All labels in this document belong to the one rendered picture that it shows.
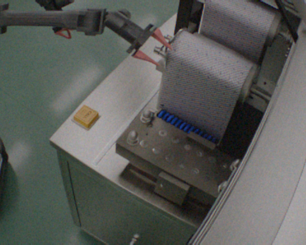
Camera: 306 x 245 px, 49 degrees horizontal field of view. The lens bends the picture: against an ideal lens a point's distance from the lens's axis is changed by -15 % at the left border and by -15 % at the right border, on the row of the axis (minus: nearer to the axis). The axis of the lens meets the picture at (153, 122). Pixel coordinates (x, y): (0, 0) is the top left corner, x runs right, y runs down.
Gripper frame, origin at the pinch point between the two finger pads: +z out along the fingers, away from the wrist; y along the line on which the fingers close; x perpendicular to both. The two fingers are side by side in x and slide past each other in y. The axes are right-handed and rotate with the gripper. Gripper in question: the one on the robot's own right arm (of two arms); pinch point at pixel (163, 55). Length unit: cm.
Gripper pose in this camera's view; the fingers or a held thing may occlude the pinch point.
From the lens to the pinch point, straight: 109.0
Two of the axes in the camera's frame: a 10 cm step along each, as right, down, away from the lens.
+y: -6.0, 8.0, -0.1
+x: 1.5, 1.0, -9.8
